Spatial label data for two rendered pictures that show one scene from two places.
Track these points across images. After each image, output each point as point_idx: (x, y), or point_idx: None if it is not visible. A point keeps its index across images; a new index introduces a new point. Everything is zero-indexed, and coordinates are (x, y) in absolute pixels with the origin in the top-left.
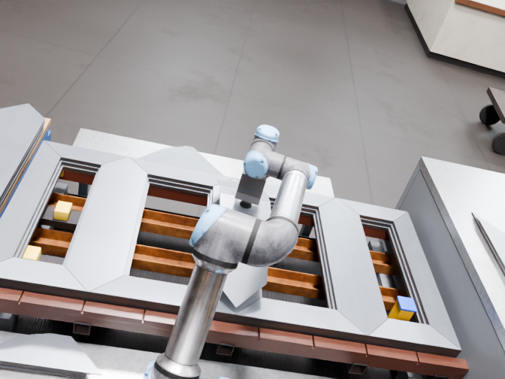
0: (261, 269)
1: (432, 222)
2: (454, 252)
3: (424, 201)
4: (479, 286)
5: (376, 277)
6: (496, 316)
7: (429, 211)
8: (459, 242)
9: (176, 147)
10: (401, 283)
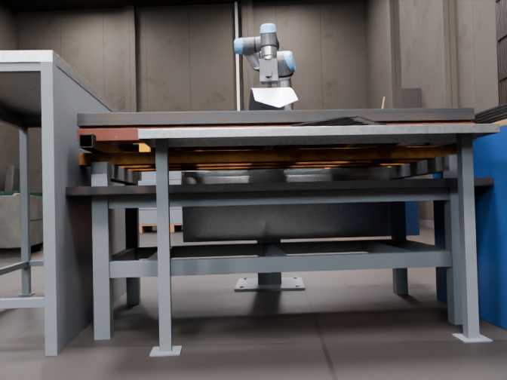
0: None
1: (79, 100)
2: (93, 101)
3: (70, 91)
4: (104, 101)
5: (118, 171)
6: (110, 104)
7: (75, 95)
8: (93, 90)
9: (365, 119)
10: (115, 151)
